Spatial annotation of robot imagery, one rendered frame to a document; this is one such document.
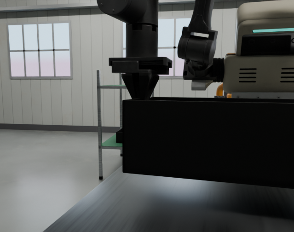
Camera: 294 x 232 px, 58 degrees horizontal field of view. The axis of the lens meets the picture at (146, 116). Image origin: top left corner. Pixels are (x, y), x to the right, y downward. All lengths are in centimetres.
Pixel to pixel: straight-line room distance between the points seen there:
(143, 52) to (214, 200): 26
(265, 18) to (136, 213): 70
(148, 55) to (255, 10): 54
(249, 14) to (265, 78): 21
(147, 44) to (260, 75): 55
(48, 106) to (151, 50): 537
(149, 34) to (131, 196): 27
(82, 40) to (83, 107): 130
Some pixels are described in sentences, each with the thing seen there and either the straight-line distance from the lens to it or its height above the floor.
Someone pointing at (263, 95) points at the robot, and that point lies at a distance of 92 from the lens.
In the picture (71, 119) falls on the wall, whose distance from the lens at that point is 559.
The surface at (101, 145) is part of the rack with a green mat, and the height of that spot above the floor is 35.
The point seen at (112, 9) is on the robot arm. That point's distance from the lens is 41.
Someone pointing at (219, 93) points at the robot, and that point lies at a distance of 140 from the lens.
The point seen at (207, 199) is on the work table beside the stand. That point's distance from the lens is 45.
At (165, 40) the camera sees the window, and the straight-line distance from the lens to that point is 506.
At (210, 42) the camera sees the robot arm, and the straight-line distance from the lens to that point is 84.
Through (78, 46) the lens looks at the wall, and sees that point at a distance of 550.
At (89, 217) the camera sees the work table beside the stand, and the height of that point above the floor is 80.
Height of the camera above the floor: 98
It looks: 7 degrees down
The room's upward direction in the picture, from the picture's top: straight up
